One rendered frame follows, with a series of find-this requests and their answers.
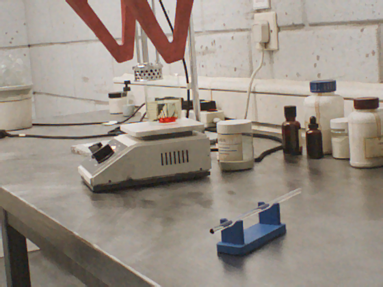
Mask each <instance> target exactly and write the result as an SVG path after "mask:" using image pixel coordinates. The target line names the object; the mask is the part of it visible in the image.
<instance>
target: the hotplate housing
mask: <svg viewBox="0 0 383 287"><path fill-rule="evenodd" d="M114 139H116V140H118V141H120V142H121V143H124V144H125V145H127V146H128V147H127V148H125V149H124V150H123V151H122V152H121V153H120V154H118V155H117V156H115V157H114V158H113V159H110V160H109V161H108V162H106V163H105V164H104V165H103V166H102V167H100V168H99V169H98V170H96V171H95V172H94V173H93V174H92V175H91V174H90V173H89V172H88V171H87V169H86V168H84V167H83V166H82V165H81V164H80V166H78V170H79V174H80V175H81V178H82V179H83V180H84V181H85V183H86V184H87V185H88V186H89V188H91V190H93V191H106V190H108V189H117V188H121V187H131V186H136V185H145V184H150V183H155V182H165V181H170V180H179V179H184V178H199V177H202V176H210V175H211V172H210V171H209V170H210V169H212V166H211V150H210V141H209V137H207V135H205V134H204V133H200V132H198V131H184V132H178V133H168V134H162V135H151V136H145V137H134V136H132V135H130V134H125V135H119V136H118V137H114Z"/></svg>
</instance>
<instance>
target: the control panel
mask: <svg viewBox="0 0 383 287"><path fill-rule="evenodd" d="M108 143H109V144H110V145H112V144H113V146H112V147H114V146H115V148H114V149H113V151H114V154H113V155H112V156H111V157H110V158H109V159H106V160H105V161H104V162H102V163H98V162H97V160H95V159H92V158H91V156H92V154H91V155H90V156H89V157H88V158H87V159H86V160H83V161H82V162H80V164H81V165H82V166H83V167H84V168H86V169H87V171H88V172H89V173H90V174H91V175H92V174H93V173H94V172H95V171H96V170H98V169H99V168H100V167H102V166H103V165H104V164H105V163H106V162H108V161H109V160H110V159H113V158H114V157H115V156H117V155H118V154H120V153H121V152H122V151H123V150H124V149H125V148H127V147H128V146H127V145H125V144H124V143H121V142H120V141H118V140H116V139H114V138H113V139H112V140H111V141H109V142H108Z"/></svg>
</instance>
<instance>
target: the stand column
mask: <svg viewBox="0 0 383 287"><path fill-rule="evenodd" d="M187 42H188V51H189V67H190V76H191V92H192V100H193V110H194V121H197V122H201V115H200V99H199V90H198V73H197V64H196V48H195V40H194V23H193V14H192V10H191V16H190V20H189V28H188V32H187ZM195 131H198V132H200V133H204V129H200V130H195Z"/></svg>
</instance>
